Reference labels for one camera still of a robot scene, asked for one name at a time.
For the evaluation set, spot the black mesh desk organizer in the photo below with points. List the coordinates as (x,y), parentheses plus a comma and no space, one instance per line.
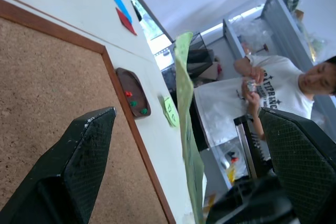
(199,56)

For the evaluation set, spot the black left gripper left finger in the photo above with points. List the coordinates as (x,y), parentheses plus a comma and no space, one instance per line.
(78,161)

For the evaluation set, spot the blue sticky note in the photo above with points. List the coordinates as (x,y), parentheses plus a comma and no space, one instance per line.
(121,5)

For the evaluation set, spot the green pushpin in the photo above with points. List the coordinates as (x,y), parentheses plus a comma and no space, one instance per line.
(144,111)
(133,103)

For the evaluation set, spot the clear plastic bag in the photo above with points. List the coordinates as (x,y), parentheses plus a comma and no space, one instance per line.
(220,103)

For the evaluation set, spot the cork board with wooden frame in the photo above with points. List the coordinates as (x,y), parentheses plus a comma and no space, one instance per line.
(39,77)

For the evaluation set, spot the red pushpin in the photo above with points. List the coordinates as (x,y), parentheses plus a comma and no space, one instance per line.
(128,94)

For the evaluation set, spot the small green sticky note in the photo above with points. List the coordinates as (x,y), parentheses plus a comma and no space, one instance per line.
(169,111)

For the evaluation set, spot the grey metal shelf rack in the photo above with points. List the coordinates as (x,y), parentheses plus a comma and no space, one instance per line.
(282,19)

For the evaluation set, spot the clear plastic box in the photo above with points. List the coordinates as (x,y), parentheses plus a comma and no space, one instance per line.
(164,60)

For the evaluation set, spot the red sticky note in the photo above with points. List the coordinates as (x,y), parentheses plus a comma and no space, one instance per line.
(126,22)

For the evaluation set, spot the dark brown oval tray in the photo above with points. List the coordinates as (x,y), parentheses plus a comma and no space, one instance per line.
(126,82)

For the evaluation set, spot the large light green dotted sheet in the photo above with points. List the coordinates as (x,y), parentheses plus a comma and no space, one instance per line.
(183,90)

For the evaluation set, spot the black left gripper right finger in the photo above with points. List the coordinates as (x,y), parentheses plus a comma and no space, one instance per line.
(302,155)

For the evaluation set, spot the person in white t-shirt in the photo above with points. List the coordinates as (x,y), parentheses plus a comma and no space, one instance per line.
(283,77)

